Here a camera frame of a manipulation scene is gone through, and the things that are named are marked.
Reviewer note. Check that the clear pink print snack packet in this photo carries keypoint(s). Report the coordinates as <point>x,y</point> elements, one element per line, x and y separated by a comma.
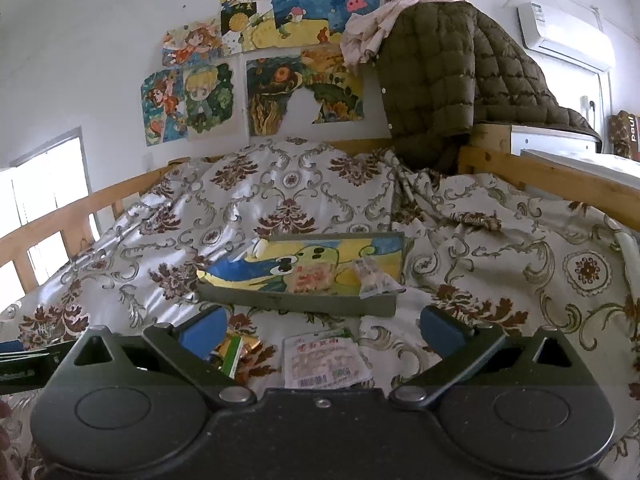
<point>311,276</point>

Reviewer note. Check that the blue mushroom wall poster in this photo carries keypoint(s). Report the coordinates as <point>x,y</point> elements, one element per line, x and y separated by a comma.
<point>320,10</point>

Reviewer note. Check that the person's left hand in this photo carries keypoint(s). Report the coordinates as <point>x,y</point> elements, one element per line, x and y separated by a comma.
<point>4,410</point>

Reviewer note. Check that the torn yellow brown wall poster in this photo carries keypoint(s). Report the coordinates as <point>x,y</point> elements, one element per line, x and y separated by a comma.
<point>270,90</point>

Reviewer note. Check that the white air conditioner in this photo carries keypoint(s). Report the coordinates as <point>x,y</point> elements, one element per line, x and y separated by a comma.
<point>565,35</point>

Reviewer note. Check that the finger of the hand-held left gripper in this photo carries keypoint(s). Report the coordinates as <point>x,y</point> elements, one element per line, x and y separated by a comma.
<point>10,348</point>
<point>27,372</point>

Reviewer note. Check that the yellow flower wall poster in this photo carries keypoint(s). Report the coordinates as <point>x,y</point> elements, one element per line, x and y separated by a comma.
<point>245,20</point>

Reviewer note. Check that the blonde character wall poster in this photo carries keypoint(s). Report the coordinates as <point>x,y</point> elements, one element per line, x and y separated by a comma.
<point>207,97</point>

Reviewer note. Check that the pink floral cloth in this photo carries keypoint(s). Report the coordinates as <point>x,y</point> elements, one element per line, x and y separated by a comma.
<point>365,30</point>

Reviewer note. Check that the grey tray with painted lining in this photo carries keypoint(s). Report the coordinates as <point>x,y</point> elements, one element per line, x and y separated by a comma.
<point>280,300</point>

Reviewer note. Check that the blue orange figure wall poster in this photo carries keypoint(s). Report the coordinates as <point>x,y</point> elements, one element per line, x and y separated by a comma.
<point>162,105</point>

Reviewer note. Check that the brown patterned box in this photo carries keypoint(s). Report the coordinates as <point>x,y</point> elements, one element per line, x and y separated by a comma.
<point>626,132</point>

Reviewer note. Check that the brown quilted jacket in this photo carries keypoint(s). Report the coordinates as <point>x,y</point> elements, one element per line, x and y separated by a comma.
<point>430,70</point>

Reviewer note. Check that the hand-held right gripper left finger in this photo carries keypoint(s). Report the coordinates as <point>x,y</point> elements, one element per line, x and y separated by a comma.
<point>205,332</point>

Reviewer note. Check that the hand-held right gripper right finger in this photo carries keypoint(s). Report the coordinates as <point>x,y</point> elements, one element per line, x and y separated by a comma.
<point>442,332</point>

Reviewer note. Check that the white red print snack packet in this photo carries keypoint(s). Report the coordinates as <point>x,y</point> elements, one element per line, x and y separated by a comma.
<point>325,362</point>

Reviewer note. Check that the clear crinkled snack packet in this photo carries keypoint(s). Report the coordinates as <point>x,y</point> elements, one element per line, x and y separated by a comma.
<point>375,280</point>

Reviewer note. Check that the wooden bed frame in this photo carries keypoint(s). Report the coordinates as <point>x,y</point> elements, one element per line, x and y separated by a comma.
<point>550,175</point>

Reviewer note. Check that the orange haired girl wall poster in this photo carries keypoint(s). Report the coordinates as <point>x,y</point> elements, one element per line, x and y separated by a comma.
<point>192,42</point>

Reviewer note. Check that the window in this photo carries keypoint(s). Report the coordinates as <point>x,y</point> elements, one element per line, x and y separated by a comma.
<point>45,185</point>

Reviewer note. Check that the white storage box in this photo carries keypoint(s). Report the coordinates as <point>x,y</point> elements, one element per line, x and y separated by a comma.
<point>550,140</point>

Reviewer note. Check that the floral printed blanket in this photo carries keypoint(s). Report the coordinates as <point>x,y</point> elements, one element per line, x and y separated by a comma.
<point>300,195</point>

